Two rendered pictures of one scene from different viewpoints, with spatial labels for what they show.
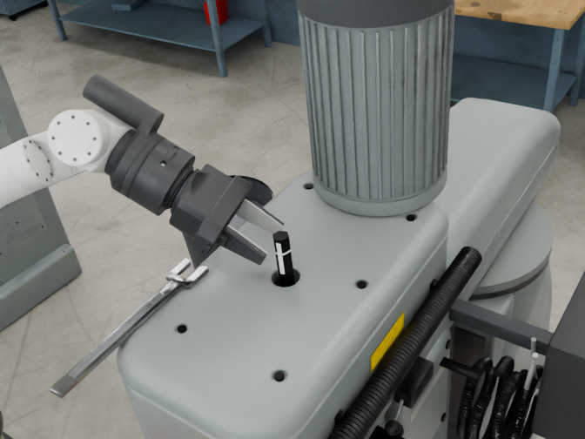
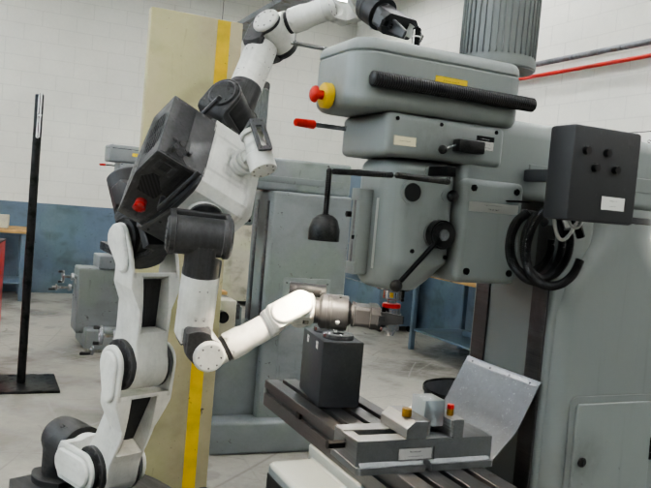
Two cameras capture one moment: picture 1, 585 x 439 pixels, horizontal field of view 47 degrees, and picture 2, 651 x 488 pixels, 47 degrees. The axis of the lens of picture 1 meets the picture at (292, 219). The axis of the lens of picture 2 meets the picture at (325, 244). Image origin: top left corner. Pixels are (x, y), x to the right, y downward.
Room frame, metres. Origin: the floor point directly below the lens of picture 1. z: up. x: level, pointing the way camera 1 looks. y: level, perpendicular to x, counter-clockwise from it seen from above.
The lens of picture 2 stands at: (-1.11, -0.66, 1.50)
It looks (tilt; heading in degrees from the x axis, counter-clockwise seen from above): 3 degrees down; 27
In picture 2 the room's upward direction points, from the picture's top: 5 degrees clockwise
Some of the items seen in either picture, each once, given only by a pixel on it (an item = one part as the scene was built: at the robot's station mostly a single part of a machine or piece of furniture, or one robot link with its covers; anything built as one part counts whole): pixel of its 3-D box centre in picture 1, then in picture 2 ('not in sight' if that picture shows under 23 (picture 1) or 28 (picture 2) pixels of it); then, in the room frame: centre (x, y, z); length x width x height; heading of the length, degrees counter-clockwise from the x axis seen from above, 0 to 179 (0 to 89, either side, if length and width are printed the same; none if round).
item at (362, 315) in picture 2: not in sight; (355, 315); (0.61, 0.10, 1.23); 0.13 x 0.12 x 0.10; 28
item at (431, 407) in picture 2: not in sight; (427, 410); (0.52, -0.14, 1.05); 0.06 x 0.05 x 0.06; 50
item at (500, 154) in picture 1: (442, 210); (560, 167); (1.04, -0.29, 1.66); 0.80 x 0.23 x 0.20; 141
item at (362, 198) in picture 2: not in sight; (358, 230); (0.56, 0.09, 1.45); 0.04 x 0.04 x 0.21; 51
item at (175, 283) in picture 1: (132, 323); (335, 50); (0.60, 0.21, 1.89); 0.24 x 0.04 x 0.01; 142
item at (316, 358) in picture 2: not in sight; (330, 363); (0.85, 0.27, 1.04); 0.22 x 0.12 x 0.20; 43
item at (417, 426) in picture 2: not in sight; (405, 421); (0.48, -0.11, 1.03); 0.12 x 0.06 x 0.04; 50
